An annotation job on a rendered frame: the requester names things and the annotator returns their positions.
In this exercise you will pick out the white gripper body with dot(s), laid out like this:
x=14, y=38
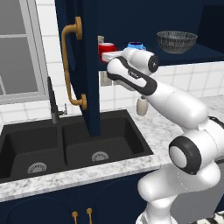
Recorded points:
x=110, y=56

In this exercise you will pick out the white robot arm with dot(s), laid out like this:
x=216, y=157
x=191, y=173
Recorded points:
x=175, y=102

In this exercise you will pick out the navy cabinet door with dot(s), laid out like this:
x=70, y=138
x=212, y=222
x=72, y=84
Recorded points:
x=212, y=23
x=87, y=87

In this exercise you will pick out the red cup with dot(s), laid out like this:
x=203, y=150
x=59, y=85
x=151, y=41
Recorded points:
x=106, y=47

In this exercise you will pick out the clear glass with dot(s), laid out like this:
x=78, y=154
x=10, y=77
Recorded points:
x=101, y=39

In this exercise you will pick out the blue bowl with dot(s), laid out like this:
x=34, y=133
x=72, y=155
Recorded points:
x=136, y=45

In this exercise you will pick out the white soap bottle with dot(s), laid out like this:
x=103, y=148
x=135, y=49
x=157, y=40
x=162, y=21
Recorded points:
x=142, y=106

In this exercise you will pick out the grey patterned bowl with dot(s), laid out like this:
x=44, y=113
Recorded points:
x=176, y=42

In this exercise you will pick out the dark grey tap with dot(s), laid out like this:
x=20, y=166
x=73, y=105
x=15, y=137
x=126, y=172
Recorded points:
x=52, y=102

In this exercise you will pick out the grey framed window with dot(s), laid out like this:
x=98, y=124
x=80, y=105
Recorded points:
x=17, y=58

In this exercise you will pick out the black double sink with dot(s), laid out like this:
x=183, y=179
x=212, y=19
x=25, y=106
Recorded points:
x=43, y=145

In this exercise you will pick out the navy base cupboard door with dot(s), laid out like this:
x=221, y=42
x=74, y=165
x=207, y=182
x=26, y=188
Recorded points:
x=113, y=198
x=38, y=211

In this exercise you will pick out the grey appliance front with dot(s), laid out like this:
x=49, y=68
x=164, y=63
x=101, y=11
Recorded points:
x=198, y=208

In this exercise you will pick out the grey wall outlet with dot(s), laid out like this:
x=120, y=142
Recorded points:
x=104, y=79

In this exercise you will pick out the navy wall cabinet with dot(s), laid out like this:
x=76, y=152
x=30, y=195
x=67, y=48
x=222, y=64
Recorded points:
x=151, y=17

